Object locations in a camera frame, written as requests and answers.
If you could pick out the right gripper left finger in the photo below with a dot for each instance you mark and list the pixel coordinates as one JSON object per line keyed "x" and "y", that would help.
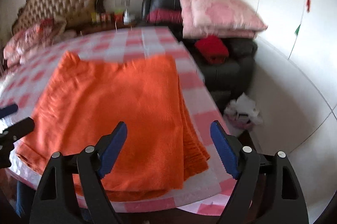
{"x": 56, "y": 201}

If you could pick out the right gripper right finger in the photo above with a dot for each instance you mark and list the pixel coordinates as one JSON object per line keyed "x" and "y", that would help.
{"x": 268, "y": 182}

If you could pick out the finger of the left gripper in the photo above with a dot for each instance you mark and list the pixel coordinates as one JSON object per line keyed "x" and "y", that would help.
{"x": 8, "y": 110}
{"x": 12, "y": 134}

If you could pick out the orange pants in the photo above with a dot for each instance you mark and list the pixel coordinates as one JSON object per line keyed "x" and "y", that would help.
{"x": 85, "y": 100}

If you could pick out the floral folded quilt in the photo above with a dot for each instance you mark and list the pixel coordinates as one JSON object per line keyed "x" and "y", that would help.
{"x": 28, "y": 42}

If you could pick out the wooden nightstand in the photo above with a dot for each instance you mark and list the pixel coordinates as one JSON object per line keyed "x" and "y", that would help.
{"x": 89, "y": 28}

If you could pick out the tufted beige carved headboard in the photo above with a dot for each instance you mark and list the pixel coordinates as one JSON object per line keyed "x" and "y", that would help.
{"x": 75, "y": 12}

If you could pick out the yellow green box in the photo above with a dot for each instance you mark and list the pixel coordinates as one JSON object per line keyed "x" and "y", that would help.
{"x": 95, "y": 18}

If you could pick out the red tin box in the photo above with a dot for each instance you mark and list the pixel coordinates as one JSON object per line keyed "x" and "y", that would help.
{"x": 106, "y": 17}

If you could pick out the black leather armchair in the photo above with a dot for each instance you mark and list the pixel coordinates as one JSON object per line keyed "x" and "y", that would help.
{"x": 227, "y": 65}

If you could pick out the white charger device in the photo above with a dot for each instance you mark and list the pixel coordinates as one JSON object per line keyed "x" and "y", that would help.
{"x": 127, "y": 17}

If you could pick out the red folded garment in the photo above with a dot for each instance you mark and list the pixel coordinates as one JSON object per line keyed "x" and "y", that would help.
{"x": 212, "y": 49}

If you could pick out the maroon bolster cushion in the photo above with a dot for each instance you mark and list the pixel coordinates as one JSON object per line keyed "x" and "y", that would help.
{"x": 161, "y": 15}

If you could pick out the lower pink pillow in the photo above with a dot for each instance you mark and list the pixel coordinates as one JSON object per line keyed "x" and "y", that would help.
{"x": 190, "y": 32}

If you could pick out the pink pillow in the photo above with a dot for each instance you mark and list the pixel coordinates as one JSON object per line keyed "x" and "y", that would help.
{"x": 233, "y": 15}
{"x": 190, "y": 32}

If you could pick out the upper pink pillow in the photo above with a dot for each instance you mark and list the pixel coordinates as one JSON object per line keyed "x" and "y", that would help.
{"x": 233, "y": 15}

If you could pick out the wall power socket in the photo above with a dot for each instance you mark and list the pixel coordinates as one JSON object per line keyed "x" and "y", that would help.
{"x": 125, "y": 3}

